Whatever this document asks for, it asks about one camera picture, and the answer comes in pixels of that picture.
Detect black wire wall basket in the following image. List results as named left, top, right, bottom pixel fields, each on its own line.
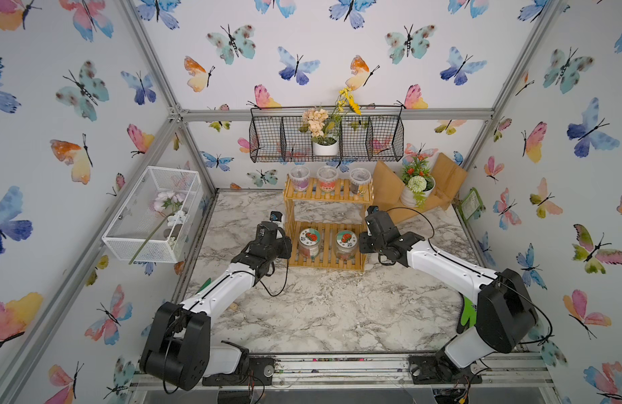
left=249, top=105, right=404, bottom=163

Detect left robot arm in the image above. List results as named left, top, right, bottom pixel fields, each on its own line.
left=140, top=211, right=292, bottom=391

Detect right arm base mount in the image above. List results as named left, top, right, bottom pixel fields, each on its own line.
left=408, top=351, right=483, bottom=385

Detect white pot peach flowers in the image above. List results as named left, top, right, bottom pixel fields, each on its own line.
left=299, top=107, right=339, bottom=158

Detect yellow artificial flower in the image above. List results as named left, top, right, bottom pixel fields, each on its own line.
left=335, top=87, right=361, bottom=115

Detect potted red green flowers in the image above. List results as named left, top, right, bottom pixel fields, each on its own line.
left=400, top=155, right=435, bottom=208

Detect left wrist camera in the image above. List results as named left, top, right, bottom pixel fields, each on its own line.
left=269, top=210, right=284, bottom=227

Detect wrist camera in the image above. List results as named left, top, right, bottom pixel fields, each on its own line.
left=269, top=210, right=284, bottom=227
left=366, top=205, right=380, bottom=215

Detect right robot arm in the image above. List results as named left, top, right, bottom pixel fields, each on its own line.
left=360, top=206, right=538, bottom=370

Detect green black garden glove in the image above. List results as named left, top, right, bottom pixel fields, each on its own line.
left=456, top=296, right=477, bottom=334

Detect wooden corner shelf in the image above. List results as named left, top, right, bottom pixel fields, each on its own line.
left=371, top=153, right=467, bottom=224

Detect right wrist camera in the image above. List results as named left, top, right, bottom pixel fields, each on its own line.
left=366, top=205, right=380, bottom=215

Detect purple seed jar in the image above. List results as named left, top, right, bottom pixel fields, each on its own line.
left=289, top=166, right=311, bottom=192

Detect pink artificial flower stem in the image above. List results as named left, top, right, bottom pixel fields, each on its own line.
left=128, top=191, right=187, bottom=264

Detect two-tier bamboo shelf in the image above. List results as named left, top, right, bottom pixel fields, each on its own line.
left=283, top=178, right=374, bottom=272

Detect dark seed jar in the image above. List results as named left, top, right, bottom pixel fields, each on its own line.
left=350, top=168, right=372, bottom=195

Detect strawberry lid jar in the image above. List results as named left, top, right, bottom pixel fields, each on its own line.
left=298, top=227, right=322, bottom=259
left=334, top=230, right=358, bottom=261

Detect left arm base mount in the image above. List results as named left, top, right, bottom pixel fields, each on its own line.
left=201, top=341, right=275, bottom=386

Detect white mesh wall box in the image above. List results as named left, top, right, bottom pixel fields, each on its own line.
left=102, top=166, right=203, bottom=264

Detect green framed small board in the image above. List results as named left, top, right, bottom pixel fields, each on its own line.
left=458, top=188, right=486, bottom=222

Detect aluminium front rail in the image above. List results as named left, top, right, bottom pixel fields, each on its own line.
left=128, top=352, right=557, bottom=391

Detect red seed jar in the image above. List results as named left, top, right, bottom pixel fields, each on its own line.
left=317, top=166, right=339, bottom=194

